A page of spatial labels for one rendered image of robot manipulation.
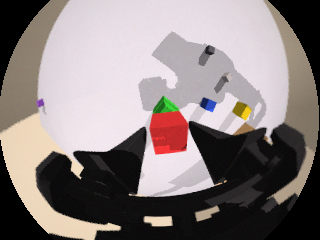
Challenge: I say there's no red block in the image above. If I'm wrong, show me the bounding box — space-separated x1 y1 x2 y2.
149 111 188 155

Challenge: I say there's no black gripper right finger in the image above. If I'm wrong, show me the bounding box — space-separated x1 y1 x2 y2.
188 120 267 184

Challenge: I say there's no blue cube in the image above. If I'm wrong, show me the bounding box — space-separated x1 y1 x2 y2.
200 97 217 112

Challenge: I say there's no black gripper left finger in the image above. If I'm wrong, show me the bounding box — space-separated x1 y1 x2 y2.
72 127 148 195

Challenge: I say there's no small purple block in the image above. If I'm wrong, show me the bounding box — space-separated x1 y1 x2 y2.
36 100 45 108

